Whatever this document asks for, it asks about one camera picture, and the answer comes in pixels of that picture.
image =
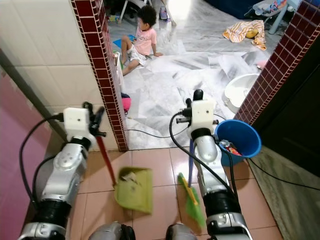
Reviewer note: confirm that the grey-brown floor mat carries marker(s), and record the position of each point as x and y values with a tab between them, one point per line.
295	210

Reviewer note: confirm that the blue plastic bucket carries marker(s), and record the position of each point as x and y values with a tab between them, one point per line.
242	132

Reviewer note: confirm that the silver right robot leg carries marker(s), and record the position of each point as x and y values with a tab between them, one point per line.
185	233

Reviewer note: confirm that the dark wooden door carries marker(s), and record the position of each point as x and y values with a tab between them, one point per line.
292	120

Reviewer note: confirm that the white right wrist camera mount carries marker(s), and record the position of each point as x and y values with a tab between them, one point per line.
202	115

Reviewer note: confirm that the orange striped towel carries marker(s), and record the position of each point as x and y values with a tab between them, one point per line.
240	31

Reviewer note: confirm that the child in pink shirt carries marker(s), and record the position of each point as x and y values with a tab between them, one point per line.
144	42

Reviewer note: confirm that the silver left robot leg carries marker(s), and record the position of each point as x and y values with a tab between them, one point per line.
110	232

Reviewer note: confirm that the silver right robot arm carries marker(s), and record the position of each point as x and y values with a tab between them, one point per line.
210	155

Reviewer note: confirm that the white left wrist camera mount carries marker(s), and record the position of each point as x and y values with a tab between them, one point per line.
76	122

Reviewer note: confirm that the white chair legs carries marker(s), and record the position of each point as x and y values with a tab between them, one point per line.
125	7

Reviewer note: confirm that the small purple bottle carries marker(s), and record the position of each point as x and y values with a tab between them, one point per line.
163	13

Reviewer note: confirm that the white plastic basin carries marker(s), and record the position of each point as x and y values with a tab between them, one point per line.
240	92

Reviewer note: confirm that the yellow toy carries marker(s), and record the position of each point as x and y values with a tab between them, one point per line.
253	34

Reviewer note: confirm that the pink door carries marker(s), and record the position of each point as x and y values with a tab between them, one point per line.
20	170

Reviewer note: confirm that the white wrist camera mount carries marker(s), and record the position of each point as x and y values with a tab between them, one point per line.
76	122
202	115

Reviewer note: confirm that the pink and black ball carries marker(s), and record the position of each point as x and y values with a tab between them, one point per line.
126	102

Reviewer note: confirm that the red and white wrapper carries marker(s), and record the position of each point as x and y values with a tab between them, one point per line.
231	147

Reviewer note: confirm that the silver robot leg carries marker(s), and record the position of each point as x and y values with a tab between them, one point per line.
185	233
110	232

